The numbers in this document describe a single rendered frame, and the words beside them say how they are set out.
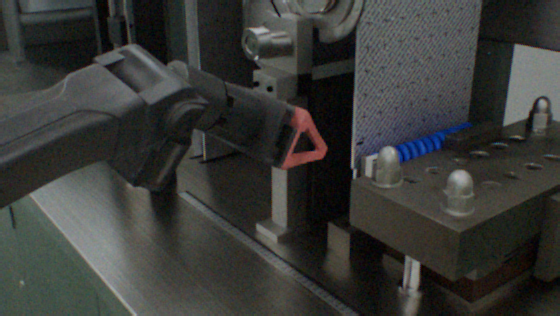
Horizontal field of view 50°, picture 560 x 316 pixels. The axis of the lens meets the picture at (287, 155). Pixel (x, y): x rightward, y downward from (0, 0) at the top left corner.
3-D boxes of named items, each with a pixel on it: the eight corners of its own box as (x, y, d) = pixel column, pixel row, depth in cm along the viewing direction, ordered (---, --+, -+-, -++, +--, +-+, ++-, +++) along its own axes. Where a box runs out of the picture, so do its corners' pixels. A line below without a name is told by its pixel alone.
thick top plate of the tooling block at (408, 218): (349, 223, 75) (350, 179, 73) (529, 149, 98) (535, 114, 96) (453, 282, 64) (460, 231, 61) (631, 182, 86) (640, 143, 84)
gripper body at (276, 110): (275, 166, 63) (222, 147, 58) (223, 139, 70) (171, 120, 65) (300, 109, 63) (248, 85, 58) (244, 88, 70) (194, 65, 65)
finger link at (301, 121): (325, 186, 69) (267, 165, 62) (286, 166, 74) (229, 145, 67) (349, 130, 68) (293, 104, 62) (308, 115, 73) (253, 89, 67)
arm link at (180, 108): (185, 105, 50) (112, 48, 52) (118, 214, 52) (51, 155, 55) (244, 109, 61) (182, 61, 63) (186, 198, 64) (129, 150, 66)
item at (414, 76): (350, 168, 79) (357, 24, 72) (463, 129, 92) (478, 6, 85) (353, 169, 78) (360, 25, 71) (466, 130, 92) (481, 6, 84)
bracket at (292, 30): (253, 231, 88) (248, 17, 76) (288, 218, 91) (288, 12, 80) (274, 245, 84) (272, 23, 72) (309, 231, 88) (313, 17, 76)
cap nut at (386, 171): (364, 180, 73) (366, 145, 71) (386, 172, 75) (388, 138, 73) (387, 191, 70) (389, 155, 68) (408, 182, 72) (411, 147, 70)
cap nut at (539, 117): (521, 124, 91) (525, 95, 90) (534, 119, 93) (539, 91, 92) (543, 130, 89) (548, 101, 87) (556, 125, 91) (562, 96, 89)
